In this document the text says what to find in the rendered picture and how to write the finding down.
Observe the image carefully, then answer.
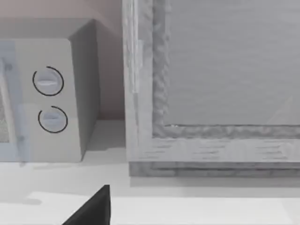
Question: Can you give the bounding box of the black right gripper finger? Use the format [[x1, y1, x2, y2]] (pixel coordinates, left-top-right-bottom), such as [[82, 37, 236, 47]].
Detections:
[[61, 184, 112, 225]]

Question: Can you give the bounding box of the pale microwave oven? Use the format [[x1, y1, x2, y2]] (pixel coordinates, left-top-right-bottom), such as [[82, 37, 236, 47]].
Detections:
[[0, 18, 101, 163]]

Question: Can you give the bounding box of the pale round microwave knob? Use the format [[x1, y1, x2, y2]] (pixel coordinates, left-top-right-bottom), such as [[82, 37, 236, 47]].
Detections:
[[37, 70, 59, 92], [43, 110, 63, 128]]

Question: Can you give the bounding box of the pale blue microwave door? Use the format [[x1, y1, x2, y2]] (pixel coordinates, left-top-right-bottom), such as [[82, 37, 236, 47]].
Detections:
[[0, 41, 31, 167]]

